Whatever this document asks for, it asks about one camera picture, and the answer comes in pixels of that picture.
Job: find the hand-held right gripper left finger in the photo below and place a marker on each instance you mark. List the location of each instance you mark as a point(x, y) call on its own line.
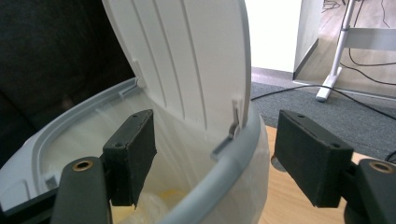
point(130, 155)

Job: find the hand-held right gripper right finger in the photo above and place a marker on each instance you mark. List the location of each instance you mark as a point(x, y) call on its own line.
point(311, 158)

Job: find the yellow plastic bag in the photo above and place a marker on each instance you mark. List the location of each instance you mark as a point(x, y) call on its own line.
point(168, 196)

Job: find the white and grey trash can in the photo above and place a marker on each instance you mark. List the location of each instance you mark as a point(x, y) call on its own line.
point(199, 56)

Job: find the dark curtain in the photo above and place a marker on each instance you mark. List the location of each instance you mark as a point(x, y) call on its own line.
point(53, 49)

